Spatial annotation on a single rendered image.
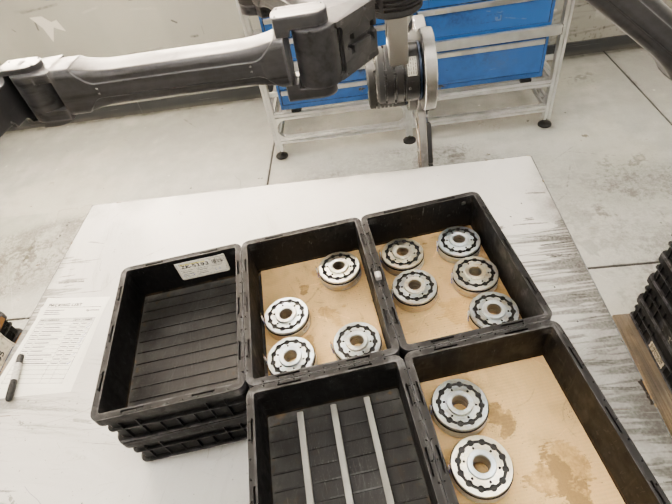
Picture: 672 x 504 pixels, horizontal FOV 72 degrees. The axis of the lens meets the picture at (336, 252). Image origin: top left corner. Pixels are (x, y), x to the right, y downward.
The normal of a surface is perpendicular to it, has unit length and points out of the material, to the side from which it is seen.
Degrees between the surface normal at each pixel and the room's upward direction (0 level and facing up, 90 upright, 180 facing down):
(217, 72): 90
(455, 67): 90
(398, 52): 90
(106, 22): 90
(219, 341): 0
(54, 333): 0
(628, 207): 0
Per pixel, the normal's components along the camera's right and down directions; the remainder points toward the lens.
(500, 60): 0.00, 0.73
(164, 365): -0.14, -0.68
